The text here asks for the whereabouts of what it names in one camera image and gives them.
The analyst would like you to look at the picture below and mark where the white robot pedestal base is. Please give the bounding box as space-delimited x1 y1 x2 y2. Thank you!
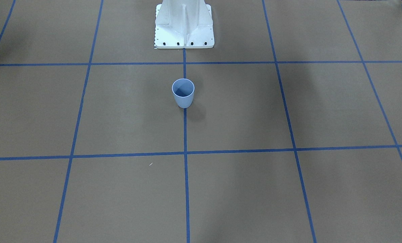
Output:
154 0 215 49

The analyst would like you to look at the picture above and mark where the light blue cup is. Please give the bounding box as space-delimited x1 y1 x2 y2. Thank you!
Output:
171 78 195 109

